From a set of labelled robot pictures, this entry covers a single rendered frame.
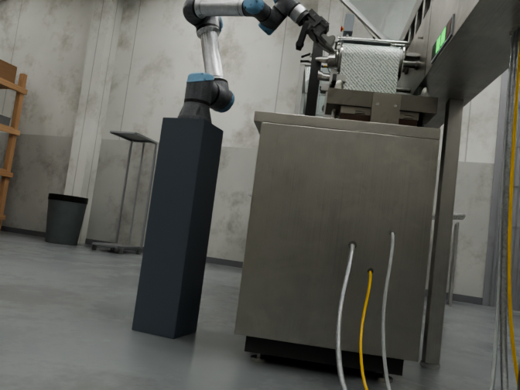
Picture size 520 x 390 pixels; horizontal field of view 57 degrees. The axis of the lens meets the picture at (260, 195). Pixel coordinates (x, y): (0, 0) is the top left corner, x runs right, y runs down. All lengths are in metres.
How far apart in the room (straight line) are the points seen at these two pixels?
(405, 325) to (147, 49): 6.53
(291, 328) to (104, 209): 5.93
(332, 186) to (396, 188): 0.22
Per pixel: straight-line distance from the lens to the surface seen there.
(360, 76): 2.06
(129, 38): 7.94
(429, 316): 2.15
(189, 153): 2.00
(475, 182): 5.98
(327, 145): 1.71
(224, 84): 2.25
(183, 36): 7.44
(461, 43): 1.72
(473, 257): 5.91
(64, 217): 6.88
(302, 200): 1.68
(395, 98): 1.82
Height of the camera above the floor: 0.45
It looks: 5 degrees up
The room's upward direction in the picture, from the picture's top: 7 degrees clockwise
